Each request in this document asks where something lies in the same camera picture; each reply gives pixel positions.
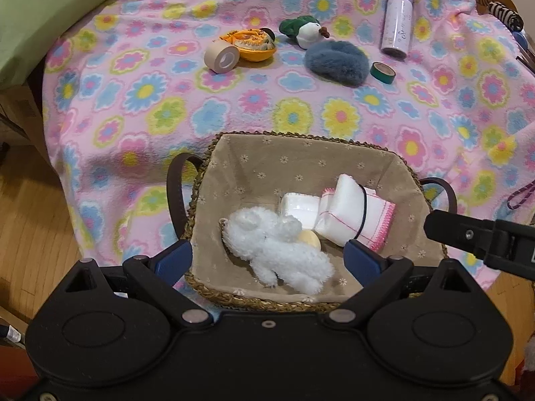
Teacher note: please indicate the orange toy bowl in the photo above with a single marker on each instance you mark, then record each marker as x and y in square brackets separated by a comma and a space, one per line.
[250, 52]

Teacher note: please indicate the fabric-lined woven basket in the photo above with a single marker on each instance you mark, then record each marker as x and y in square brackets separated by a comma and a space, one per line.
[259, 175]

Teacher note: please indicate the white pink cloth bundle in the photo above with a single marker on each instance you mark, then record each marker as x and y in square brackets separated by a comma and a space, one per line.
[342, 213]

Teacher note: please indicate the blue round object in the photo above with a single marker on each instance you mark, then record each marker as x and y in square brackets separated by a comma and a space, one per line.
[520, 37]

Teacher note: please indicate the white plush lamb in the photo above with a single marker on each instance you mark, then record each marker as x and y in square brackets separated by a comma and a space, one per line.
[271, 250]

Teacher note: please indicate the green pillow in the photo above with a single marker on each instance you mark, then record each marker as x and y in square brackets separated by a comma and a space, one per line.
[54, 16]

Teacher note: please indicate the green white plush toy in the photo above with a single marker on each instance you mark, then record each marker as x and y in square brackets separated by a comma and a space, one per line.
[307, 33]

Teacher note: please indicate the pink floral fleece blanket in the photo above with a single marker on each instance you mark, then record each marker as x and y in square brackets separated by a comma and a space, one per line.
[167, 71]

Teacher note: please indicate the beige tape roll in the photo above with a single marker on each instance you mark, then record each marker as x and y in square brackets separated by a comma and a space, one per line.
[211, 56]

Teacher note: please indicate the grey-blue fluffy pouch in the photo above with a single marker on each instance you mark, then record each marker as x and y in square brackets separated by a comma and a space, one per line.
[334, 64]

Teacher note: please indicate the zebra striped item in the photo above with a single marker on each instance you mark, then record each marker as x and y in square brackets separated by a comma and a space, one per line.
[503, 12]

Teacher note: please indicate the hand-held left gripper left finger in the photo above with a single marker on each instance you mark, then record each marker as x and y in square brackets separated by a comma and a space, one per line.
[175, 263]

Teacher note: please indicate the lilac drink bottle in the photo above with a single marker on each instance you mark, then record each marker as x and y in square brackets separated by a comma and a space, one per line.
[397, 29]

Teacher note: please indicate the green tape roll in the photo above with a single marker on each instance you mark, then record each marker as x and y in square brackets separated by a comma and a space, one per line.
[376, 76]

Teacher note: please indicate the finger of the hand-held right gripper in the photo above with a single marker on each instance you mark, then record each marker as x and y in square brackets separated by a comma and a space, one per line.
[455, 229]

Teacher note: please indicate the white cotton pad packet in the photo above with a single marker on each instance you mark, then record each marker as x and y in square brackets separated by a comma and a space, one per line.
[299, 206]

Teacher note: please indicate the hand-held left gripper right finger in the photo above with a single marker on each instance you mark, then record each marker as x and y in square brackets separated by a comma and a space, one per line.
[361, 261]

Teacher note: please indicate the beige foam ball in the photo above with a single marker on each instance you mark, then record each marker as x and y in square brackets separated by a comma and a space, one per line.
[311, 241]

